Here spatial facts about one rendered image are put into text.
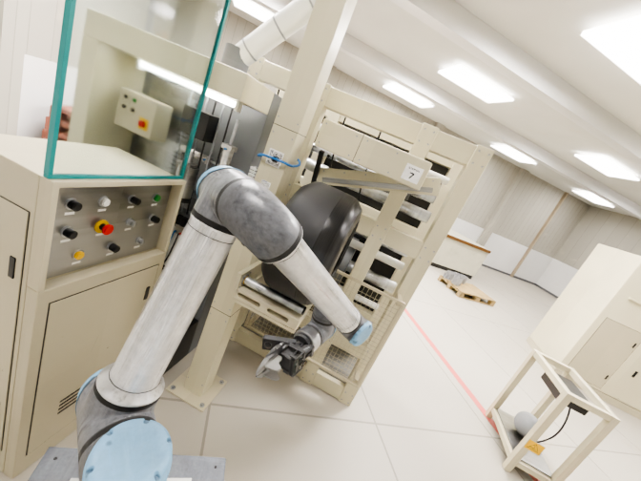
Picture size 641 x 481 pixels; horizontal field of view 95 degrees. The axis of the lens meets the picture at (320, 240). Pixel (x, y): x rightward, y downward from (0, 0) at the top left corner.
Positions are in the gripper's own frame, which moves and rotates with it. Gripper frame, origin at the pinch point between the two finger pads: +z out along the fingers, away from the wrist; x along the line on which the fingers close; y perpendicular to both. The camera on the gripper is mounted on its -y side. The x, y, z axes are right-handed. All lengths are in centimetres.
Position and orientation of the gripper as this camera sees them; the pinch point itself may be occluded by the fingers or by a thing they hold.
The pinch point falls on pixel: (257, 372)
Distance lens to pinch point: 96.3
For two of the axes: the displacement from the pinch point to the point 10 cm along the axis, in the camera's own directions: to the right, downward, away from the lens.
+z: -5.3, 1.8, -8.3
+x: -1.5, 9.4, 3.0
